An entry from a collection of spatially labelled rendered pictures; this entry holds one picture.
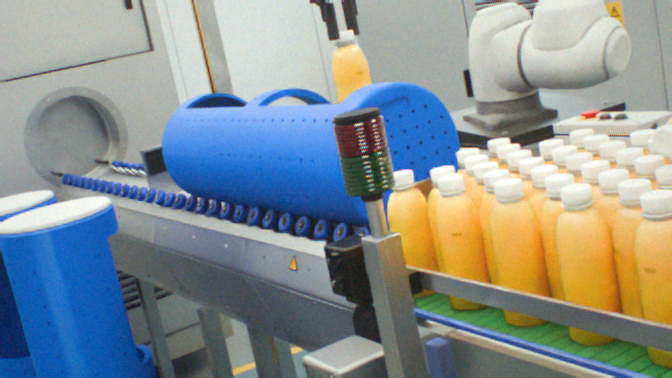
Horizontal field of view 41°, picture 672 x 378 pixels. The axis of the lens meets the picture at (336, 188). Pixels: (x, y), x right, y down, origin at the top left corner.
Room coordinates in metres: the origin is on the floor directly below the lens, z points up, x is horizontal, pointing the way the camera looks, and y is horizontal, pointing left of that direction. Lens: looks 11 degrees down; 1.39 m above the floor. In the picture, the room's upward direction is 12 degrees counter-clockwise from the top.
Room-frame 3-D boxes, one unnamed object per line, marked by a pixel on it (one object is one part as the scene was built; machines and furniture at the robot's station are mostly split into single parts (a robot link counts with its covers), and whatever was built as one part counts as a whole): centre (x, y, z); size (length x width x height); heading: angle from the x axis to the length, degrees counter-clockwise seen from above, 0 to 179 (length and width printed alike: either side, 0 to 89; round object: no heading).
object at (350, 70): (1.74, -0.07, 1.23); 0.07 x 0.07 x 0.19
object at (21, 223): (2.19, 0.70, 1.03); 0.28 x 0.28 x 0.01
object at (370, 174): (1.10, -0.04, 1.18); 0.06 x 0.06 x 0.05
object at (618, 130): (1.58, -0.51, 1.05); 0.20 x 0.10 x 0.10; 31
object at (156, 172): (2.76, 0.52, 1.00); 0.10 x 0.04 x 0.15; 121
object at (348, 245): (1.47, -0.01, 0.95); 0.10 x 0.07 x 0.10; 121
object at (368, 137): (1.10, -0.04, 1.23); 0.06 x 0.06 x 0.04
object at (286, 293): (2.51, 0.38, 0.79); 2.17 x 0.29 x 0.34; 31
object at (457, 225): (1.33, -0.17, 0.99); 0.07 x 0.07 x 0.19
